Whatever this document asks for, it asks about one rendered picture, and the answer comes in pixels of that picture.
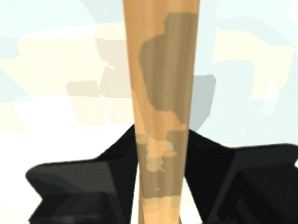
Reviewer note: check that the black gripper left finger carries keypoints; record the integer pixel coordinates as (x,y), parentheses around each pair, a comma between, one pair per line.
(114,171)

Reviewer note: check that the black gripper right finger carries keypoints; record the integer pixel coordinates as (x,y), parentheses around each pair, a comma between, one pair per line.
(210,168)

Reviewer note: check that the wooden post with slot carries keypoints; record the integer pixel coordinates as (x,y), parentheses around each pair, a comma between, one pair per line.
(140,217)

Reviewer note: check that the long wooden board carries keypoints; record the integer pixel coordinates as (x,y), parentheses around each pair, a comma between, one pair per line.
(161,37)

